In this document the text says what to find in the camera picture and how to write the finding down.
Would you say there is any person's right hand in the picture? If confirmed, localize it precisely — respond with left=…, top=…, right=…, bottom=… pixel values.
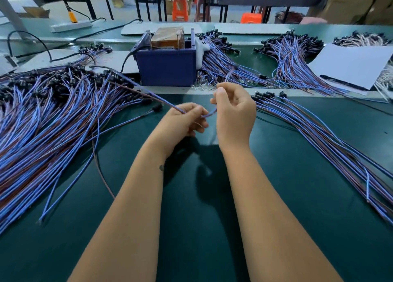
left=210, top=82, right=257, bottom=152

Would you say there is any person's left hand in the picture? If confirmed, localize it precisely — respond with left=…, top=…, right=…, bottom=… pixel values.
left=147, top=102, right=211, bottom=161

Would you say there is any blue brown plug cable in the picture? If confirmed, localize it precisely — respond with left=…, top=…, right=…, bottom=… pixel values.
left=92, top=65, right=219, bottom=118

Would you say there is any blue plastic tester box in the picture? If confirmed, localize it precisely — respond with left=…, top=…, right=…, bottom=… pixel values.
left=133, top=28, right=199, bottom=87

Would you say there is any pile of wired lamps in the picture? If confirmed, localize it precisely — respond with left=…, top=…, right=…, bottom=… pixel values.
left=252, top=91, right=393, bottom=225
left=0, top=60, right=163, bottom=233

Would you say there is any person's left forearm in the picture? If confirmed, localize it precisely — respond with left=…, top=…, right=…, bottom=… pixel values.
left=68, top=145, right=179, bottom=282

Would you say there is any person's right forearm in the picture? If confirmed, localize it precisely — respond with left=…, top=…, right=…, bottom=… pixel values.
left=220, top=144, right=343, bottom=282

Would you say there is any white power strip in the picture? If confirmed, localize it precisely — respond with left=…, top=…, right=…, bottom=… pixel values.
left=50, top=19, right=93, bottom=33

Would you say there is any white flat mat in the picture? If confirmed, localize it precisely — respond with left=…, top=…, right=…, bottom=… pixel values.
left=215, top=23, right=294, bottom=35
left=120, top=22, right=215, bottom=36
left=15, top=46, right=139, bottom=74

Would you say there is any brown cardboard block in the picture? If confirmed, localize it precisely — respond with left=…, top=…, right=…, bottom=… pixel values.
left=150, top=26, right=185, bottom=50

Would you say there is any orange plastic stool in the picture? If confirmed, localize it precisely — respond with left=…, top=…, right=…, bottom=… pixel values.
left=172, top=0, right=190, bottom=22
left=241, top=12, right=264, bottom=24

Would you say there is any black pen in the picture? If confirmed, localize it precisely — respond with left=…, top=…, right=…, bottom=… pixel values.
left=319, top=75, right=369, bottom=92

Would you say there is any pink plastic stool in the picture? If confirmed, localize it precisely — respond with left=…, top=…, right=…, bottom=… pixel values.
left=300, top=17, right=328, bottom=26

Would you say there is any white paper sheet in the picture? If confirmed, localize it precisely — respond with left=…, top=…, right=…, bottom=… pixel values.
left=308, top=43, right=393, bottom=92

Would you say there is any stack of large cardboard boxes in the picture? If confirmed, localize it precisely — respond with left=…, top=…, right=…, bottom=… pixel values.
left=307, top=0, right=393, bottom=26

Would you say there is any open cardboard box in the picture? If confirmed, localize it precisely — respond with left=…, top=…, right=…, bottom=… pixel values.
left=23, top=6, right=51, bottom=19

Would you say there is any white plastic device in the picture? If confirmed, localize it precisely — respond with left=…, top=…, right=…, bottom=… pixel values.
left=0, top=54, right=16, bottom=71

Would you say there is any grey metal pole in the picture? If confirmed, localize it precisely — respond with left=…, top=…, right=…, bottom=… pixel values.
left=0, top=0, right=28, bottom=37

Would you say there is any loose grey wire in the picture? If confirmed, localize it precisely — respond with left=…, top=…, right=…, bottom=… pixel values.
left=91, top=146, right=115, bottom=200

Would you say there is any black power cable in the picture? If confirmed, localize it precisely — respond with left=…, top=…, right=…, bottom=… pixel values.
left=6, top=17, right=143, bottom=61

